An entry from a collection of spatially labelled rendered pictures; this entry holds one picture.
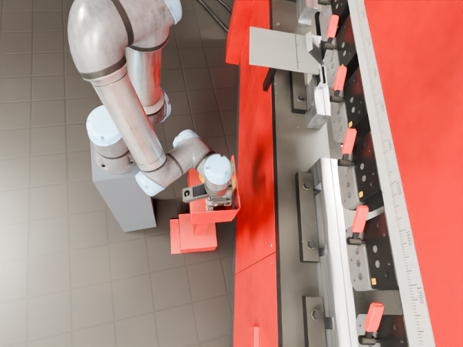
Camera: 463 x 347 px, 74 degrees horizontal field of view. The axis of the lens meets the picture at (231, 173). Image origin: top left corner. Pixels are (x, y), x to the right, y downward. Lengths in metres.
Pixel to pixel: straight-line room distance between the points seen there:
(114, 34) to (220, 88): 1.76
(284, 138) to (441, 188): 0.67
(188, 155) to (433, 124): 0.57
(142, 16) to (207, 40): 2.01
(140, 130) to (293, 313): 0.67
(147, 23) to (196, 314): 1.49
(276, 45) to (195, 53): 1.37
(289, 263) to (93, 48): 0.78
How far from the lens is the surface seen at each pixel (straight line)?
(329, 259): 0.97
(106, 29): 0.66
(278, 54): 1.24
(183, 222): 1.76
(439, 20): 0.73
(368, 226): 0.78
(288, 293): 1.01
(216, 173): 0.82
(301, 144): 1.19
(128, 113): 0.72
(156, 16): 0.70
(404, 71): 0.76
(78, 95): 2.36
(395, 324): 0.73
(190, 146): 0.87
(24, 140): 2.27
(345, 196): 0.87
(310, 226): 1.04
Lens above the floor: 1.83
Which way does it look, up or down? 64 degrees down
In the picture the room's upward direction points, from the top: 23 degrees clockwise
